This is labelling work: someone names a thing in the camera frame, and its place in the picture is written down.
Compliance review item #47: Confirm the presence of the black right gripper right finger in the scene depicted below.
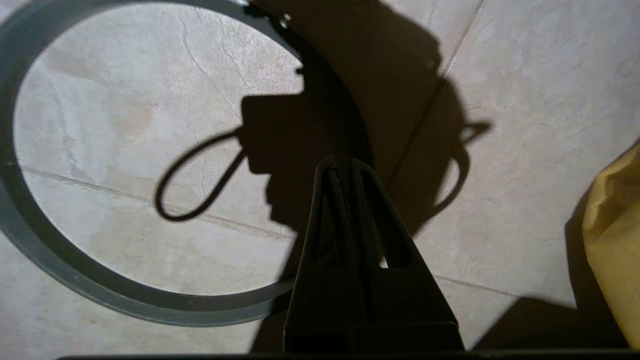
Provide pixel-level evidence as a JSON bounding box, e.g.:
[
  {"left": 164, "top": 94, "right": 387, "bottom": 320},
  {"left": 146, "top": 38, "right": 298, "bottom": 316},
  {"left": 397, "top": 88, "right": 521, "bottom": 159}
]
[{"left": 349, "top": 158, "right": 466, "bottom": 354}]

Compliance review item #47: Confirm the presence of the yellow fabric tote bag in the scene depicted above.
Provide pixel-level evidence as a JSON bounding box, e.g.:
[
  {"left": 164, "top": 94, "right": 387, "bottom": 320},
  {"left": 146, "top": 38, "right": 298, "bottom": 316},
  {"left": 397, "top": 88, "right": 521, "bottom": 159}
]
[{"left": 581, "top": 144, "right": 640, "bottom": 351}]

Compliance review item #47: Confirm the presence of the grey bin rim ring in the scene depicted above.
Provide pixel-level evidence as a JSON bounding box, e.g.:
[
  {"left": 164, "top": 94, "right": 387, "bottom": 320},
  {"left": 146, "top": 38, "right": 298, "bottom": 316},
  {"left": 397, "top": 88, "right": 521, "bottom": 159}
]
[{"left": 0, "top": 0, "right": 374, "bottom": 328}]

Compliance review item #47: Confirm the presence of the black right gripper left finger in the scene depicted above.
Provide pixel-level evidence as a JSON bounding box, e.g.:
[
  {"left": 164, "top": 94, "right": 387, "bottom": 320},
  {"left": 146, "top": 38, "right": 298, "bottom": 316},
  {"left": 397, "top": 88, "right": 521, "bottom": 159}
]
[{"left": 283, "top": 155, "right": 373, "bottom": 354}]

